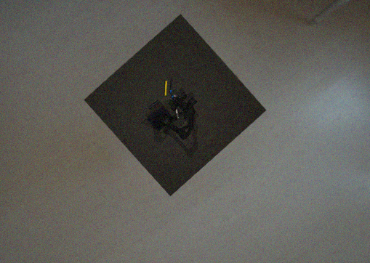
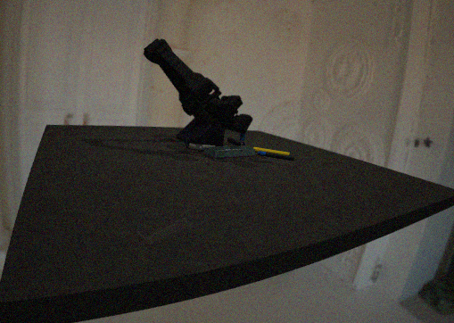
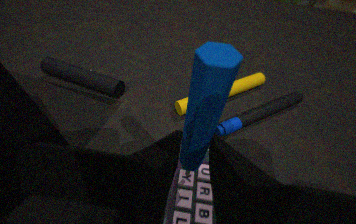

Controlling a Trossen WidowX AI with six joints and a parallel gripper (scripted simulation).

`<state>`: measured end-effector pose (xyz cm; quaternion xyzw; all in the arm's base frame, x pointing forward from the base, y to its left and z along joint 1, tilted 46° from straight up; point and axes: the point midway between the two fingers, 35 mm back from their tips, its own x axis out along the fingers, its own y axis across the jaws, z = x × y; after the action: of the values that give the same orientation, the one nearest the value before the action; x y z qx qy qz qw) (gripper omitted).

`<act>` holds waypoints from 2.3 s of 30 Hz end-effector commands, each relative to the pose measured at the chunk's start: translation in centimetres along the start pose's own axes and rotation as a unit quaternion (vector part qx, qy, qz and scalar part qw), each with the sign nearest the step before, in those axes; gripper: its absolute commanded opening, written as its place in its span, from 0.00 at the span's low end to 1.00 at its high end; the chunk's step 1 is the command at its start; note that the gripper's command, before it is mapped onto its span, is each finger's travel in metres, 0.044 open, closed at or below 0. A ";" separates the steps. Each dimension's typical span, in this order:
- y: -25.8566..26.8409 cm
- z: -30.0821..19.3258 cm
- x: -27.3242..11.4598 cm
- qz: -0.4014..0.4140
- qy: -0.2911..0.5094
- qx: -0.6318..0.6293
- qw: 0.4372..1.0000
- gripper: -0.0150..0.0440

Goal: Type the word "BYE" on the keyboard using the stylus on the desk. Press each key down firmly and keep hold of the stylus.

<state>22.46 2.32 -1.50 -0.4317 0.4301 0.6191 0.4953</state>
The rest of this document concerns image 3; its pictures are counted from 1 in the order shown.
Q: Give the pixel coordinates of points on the yellow cylinder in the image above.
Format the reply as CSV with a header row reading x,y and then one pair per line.
x,y
239,86

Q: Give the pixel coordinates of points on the black marker with blue cap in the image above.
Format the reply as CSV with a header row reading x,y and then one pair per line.
x,y
249,117

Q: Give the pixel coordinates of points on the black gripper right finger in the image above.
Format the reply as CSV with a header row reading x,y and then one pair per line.
x,y
245,194

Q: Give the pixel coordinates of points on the grey keyboard with white letter keys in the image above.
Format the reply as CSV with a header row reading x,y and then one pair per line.
x,y
190,199

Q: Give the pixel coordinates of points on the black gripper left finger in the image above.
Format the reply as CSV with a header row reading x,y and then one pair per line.
x,y
137,185

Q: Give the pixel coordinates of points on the dark grey cylinder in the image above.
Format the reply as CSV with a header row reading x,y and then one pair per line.
x,y
83,77

